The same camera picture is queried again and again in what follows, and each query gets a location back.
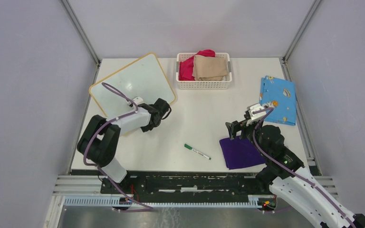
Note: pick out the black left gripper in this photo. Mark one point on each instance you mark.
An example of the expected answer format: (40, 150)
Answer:
(145, 128)

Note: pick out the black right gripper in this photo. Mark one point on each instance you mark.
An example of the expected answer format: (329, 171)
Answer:
(235, 126)

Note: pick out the yellow-framed whiteboard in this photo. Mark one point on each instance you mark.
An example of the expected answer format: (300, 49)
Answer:
(143, 77)

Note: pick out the green whiteboard marker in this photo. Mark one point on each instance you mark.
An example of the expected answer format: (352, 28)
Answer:
(197, 151)

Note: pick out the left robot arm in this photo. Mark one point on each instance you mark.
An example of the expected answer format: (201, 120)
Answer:
(99, 140)

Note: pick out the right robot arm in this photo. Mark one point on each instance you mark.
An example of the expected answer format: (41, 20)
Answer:
(286, 177)

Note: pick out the purple folded cloth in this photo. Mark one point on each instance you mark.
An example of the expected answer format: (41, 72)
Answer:
(240, 153)

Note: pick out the blue space-print cloth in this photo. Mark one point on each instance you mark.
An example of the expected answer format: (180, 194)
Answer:
(281, 96)

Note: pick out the pink folded cloth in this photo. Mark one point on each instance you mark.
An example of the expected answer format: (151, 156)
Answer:
(186, 67)

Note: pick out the white perforated plastic basket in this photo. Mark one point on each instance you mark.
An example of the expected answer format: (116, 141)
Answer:
(204, 85)

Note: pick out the beige folded cloth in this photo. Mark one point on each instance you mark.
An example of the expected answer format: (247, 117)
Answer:
(209, 68)

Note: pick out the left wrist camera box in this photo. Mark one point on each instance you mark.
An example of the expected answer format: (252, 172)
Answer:
(138, 100)

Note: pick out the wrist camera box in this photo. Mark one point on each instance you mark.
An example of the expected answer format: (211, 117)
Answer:
(256, 112)
(138, 100)

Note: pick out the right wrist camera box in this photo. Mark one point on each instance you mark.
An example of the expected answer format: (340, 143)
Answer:
(256, 112)

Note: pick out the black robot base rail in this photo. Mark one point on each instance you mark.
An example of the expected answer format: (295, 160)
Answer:
(192, 187)

